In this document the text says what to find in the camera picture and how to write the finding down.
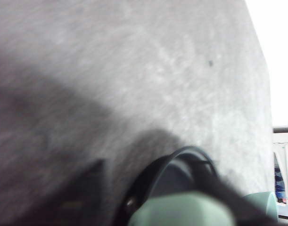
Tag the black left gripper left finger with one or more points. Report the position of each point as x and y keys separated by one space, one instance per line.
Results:
x=78 y=203

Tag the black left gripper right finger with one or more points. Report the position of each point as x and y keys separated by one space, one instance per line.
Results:
x=208 y=182

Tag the teal ceramic bowl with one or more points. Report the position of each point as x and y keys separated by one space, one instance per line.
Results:
x=266 y=202

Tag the black pan with green handle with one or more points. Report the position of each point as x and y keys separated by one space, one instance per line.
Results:
x=169 y=192

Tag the white shelf with items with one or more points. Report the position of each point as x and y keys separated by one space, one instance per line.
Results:
x=280 y=149

